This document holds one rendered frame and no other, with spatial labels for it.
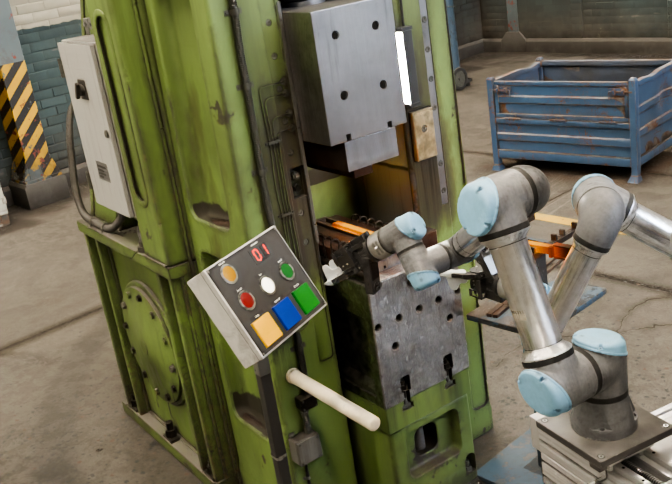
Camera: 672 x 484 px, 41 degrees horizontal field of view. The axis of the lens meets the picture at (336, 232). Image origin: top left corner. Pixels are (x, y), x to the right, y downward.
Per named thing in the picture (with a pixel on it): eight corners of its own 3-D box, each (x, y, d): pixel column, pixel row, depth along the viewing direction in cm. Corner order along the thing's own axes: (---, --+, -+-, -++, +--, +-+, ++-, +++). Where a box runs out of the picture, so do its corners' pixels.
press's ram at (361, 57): (427, 116, 290) (412, -11, 277) (330, 147, 270) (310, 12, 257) (351, 105, 323) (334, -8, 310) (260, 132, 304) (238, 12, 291)
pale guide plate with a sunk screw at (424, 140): (438, 155, 312) (432, 107, 306) (418, 161, 307) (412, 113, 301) (434, 154, 313) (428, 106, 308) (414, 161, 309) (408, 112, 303)
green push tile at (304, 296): (320, 303, 259) (306, 281, 259) (307, 314, 253) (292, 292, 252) (316, 305, 260) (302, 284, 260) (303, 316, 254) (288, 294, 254)
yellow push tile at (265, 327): (283, 334, 243) (268, 311, 243) (268, 347, 237) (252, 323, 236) (279, 336, 244) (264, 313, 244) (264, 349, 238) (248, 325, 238)
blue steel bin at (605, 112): (686, 151, 664) (685, 54, 641) (638, 184, 612) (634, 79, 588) (544, 142, 745) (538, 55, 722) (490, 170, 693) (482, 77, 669)
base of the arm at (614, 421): (652, 425, 206) (651, 387, 202) (601, 449, 200) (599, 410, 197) (605, 398, 219) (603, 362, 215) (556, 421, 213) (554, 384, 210)
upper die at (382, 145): (399, 155, 286) (395, 126, 283) (348, 172, 276) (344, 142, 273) (324, 140, 319) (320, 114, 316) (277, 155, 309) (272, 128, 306)
